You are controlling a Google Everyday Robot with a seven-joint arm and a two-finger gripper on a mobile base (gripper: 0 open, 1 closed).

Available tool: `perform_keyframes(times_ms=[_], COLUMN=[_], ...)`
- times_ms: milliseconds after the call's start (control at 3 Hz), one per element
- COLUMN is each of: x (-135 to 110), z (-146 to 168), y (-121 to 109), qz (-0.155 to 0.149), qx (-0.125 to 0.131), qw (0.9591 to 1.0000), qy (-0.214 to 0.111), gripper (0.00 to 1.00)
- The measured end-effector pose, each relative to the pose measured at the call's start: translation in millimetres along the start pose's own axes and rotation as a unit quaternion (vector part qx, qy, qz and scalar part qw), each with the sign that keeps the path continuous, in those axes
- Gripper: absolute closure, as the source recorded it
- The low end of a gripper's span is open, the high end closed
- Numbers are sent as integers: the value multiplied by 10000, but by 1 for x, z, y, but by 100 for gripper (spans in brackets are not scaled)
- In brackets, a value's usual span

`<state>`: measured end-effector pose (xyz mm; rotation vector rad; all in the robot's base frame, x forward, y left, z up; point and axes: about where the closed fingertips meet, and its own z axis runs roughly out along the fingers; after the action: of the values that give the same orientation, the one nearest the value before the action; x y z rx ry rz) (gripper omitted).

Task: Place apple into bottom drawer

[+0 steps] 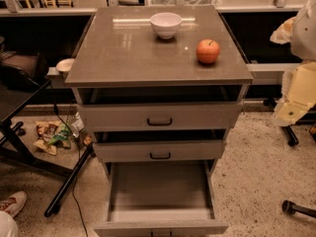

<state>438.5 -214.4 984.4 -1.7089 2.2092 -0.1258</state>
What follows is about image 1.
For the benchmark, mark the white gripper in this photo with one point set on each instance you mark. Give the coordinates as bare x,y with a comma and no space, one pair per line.
304,37

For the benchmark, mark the red apple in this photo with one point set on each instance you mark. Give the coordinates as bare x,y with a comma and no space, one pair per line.
207,51

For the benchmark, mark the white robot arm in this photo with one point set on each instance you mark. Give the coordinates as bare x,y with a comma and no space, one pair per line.
303,36

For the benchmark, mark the top grey drawer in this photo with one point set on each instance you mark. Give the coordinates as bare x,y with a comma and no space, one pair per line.
159,116

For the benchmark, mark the grey drawer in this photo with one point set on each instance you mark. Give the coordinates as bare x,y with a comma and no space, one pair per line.
159,116
160,150
161,199

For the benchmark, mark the middle grey drawer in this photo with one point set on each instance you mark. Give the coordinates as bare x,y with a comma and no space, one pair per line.
160,150

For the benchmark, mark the grey drawer cabinet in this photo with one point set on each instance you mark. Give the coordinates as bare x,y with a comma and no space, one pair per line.
121,61

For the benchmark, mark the bottom grey drawer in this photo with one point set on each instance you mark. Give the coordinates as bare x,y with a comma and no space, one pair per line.
161,199

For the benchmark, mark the black chair base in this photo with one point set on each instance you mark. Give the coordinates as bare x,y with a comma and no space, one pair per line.
286,114

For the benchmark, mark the white bowl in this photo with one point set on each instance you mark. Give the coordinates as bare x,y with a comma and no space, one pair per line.
165,25

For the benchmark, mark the black caster leg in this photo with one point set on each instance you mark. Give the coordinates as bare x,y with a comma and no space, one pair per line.
291,208

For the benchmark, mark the small white cup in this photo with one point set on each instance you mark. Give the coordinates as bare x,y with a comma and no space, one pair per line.
65,65

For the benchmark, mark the snack bags pile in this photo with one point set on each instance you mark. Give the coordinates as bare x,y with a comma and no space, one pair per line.
54,134

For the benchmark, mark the white sneaker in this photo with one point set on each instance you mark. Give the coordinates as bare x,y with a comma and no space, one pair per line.
14,203

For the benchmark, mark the white trouser knee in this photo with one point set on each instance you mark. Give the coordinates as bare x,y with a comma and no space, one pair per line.
8,225

